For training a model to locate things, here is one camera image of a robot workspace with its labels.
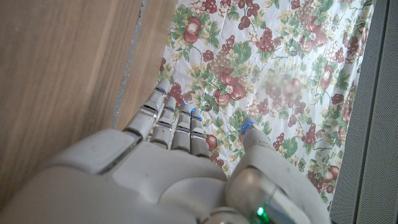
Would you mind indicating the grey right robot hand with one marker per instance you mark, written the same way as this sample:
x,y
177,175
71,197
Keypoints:
x,y
155,180

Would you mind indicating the grey tape outline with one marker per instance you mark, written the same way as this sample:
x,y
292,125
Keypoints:
x,y
130,62

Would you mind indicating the fruit print backdrop cloth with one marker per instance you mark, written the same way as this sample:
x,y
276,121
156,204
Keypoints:
x,y
264,77

